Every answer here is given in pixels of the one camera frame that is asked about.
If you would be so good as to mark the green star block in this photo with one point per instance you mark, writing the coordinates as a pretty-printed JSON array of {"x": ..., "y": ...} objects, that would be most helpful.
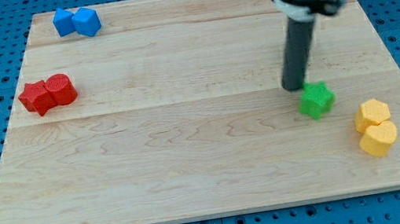
[{"x": 316, "y": 100}]

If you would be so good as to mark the red star block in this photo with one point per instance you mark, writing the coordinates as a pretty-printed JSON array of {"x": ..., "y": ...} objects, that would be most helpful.
[{"x": 36, "y": 98}]

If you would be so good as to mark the light wooden board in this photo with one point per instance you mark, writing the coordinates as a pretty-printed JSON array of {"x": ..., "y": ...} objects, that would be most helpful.
[{"x": 181, "y": 116}]

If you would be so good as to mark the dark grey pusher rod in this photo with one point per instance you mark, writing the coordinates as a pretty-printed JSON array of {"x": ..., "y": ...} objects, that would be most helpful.
[{"x": 296, "y": 53}]

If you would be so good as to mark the red cylinder block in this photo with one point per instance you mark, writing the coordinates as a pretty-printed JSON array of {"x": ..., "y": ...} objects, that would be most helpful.
[{"x": 61, "y": 89}]

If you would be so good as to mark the blue pentagon block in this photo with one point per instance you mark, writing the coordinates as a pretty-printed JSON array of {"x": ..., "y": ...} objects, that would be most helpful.
[{"x": 86, "y": 22}]

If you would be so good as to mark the blue cube block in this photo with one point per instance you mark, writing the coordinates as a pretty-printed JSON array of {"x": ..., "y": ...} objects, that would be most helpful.
[{"x": 62, "y": 21}]

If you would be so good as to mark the yellow hexagon block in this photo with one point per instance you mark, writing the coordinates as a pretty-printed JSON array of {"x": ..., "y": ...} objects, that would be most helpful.
[{"x": 371, "y": 113}]

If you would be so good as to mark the yellow heart block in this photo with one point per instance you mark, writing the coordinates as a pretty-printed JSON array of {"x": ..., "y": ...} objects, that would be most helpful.
[{"x": 378, "y": 140}]

